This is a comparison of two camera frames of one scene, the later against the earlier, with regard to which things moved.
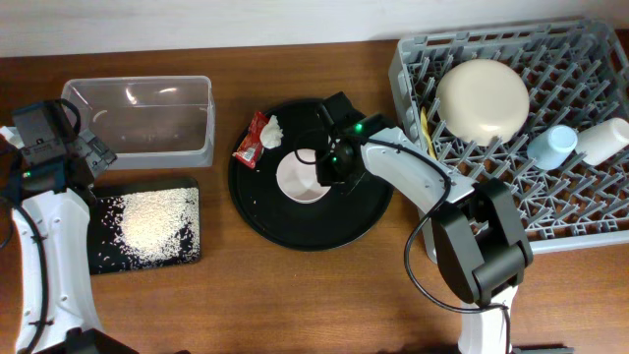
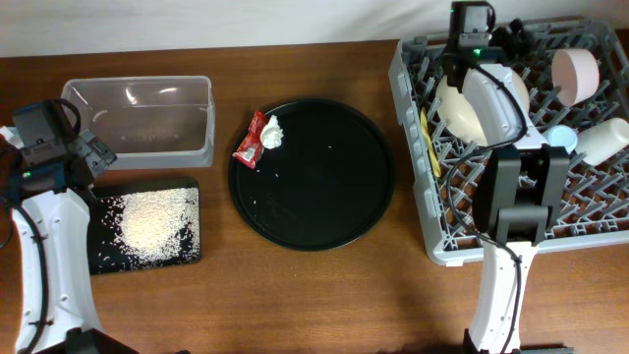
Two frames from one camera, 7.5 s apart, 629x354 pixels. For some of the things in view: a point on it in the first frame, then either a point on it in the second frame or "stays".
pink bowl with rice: x=297 y=177 to x=576 y=73
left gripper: x=99 y=152 stays
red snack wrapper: x=251 y=146 stays
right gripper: x=325 y=177 to x=522 y=40
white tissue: x=271 y=134 stays
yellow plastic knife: x=428 y=134 stays
